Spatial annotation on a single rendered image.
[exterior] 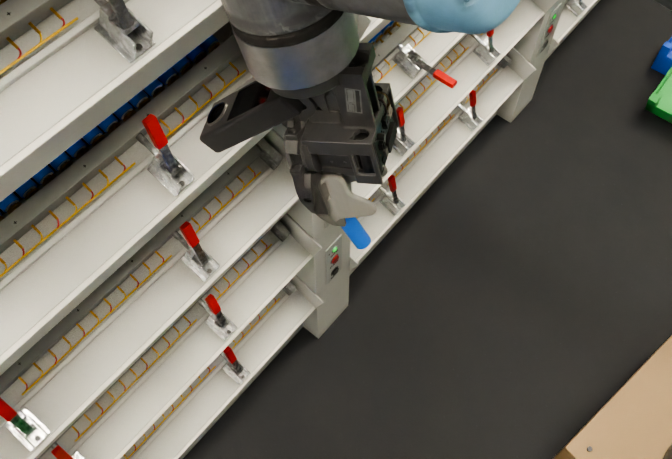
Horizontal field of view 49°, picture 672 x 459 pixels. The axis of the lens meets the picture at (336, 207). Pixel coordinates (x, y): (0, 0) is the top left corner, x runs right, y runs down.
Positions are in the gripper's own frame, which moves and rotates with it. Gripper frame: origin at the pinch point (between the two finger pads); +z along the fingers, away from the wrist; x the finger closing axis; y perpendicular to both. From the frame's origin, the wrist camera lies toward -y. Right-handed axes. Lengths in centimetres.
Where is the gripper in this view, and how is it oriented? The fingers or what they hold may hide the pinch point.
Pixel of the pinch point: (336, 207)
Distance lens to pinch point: 73.9
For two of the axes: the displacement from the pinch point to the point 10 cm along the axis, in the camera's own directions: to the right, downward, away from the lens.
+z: 2.2, 6.0, 7.7
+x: 2.5, -7.9, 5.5
